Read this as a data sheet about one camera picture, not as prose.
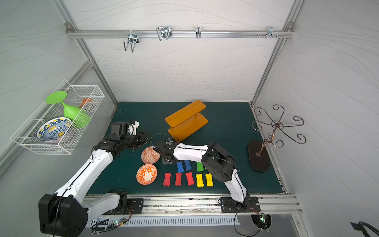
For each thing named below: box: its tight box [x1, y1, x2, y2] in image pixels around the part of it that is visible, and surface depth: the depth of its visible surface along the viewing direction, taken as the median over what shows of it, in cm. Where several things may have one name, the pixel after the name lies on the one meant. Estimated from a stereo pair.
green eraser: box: [196, 161, 204, 172], surface depth 87 cm
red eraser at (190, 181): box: [185, 171, 195, 186], surface depth 83 cm
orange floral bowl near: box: [136, 163, 158, 186], surface depth 84 cm
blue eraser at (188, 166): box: [184, 159, 192, 171], surface depth 87 cm
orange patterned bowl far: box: [141, 146, 161, 165], surface depth 91 cm
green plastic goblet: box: [45, 90, 92, 128], surface depth 64 cm
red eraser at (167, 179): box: [163, 172, 172, 187], surface depth 82 cm
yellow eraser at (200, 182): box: [195, 173, 205, 188], surface depth 82 cm
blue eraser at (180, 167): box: [176, 161, 185, 174], surface depth 86 cm
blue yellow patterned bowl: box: [36, 117, 73, 142], surface depth 63 cm
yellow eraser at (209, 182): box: [205, 172, 214, 187], surface depth 82 cm
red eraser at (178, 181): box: [174, 172, 182, 187], surface depth 82 cm
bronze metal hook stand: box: [251, 104, 307, 157], surface depth 69 cm
